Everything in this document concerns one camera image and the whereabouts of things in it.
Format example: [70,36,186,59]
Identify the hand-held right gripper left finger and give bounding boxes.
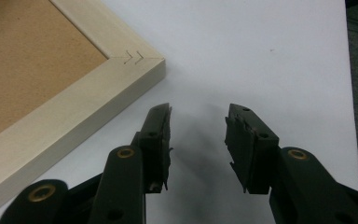
[131,103,172,194]

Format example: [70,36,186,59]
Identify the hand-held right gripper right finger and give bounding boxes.
[224,103,281,195]

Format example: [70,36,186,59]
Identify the wooden picture frame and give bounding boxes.
[0,0,167,213]

